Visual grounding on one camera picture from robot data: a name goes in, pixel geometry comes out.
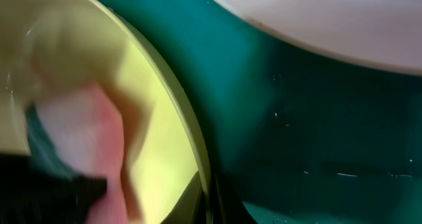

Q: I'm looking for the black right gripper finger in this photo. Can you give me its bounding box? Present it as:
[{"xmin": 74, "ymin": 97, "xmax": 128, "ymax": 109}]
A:
[{"xmin": 1, "ymin": 155, "xmax": 107, "ymax": 224}]

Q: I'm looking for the pink green sponge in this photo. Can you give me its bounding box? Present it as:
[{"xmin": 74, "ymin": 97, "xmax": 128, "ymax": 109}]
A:
[{"xmin": 25, "ymin": 82, "xmax": 129, "ymax": 224}]

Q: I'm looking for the yellow plate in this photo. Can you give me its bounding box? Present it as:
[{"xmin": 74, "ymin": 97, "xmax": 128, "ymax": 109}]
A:
[{"xmin": 1, "ymin": 0, "xmax": 212, "ymax": 223}]

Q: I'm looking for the white plate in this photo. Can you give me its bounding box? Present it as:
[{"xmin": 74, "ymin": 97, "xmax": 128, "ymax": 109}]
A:
[{"xmin": 214, "ymin": 0, "xmax": 421, "ymax": 75}]

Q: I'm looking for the teal plastic tray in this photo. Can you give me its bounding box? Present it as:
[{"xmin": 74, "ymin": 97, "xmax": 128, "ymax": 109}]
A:
[{"xmin": 98, "ymin": 0, "xmax": 421, "ymax": 223}]

